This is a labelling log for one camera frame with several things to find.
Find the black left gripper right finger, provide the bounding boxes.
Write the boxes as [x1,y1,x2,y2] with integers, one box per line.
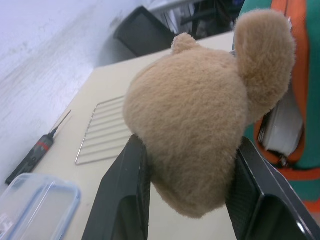
[224,136,320,240]

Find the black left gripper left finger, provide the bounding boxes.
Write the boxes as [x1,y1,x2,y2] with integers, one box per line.
[81,135,152,240]

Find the tan plush toy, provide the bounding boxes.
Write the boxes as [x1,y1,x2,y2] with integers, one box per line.
[122,10,296,219]

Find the white box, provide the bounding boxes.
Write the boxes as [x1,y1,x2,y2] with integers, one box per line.
[258,93,304,154]

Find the orange and teal backpack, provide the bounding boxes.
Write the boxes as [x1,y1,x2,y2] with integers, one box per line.
[231,0,320,221]

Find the clear blue-rimmed container lid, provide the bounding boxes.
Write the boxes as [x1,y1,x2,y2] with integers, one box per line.
[0,172,82,240]

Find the black electric screwdriver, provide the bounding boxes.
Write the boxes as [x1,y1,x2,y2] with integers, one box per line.
[5,110,72,186]

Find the black chair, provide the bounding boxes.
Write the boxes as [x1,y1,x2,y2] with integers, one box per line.
[113,6,178,58]

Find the metal wire rack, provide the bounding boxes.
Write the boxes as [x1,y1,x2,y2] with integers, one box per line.
[75,95,133,166]

